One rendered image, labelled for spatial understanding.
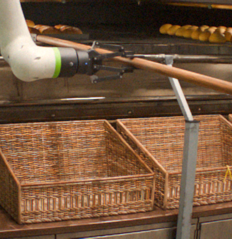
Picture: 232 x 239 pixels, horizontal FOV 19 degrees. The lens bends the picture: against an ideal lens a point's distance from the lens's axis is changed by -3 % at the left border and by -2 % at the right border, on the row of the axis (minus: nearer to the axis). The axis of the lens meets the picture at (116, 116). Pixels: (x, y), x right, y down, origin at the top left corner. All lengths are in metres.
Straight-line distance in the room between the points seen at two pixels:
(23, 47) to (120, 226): 0.87
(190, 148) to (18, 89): 0.78
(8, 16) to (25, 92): 0.87
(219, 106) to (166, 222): 0.85
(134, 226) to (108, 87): 0.70
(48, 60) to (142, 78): 1.14
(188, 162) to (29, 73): 0.83
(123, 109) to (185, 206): 0.66
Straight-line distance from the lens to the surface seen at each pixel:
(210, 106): 3.30
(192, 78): 1.85
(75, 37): 3.17
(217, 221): 2.81
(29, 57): 1.99
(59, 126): 2.93
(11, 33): 2.09
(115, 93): 3.03
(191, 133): 2.55
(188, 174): 2.59
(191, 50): 3.20
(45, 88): 2.92
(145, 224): 2.64
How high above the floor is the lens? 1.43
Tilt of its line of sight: 11 degrees down
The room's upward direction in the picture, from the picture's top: 3 degrees clockwise
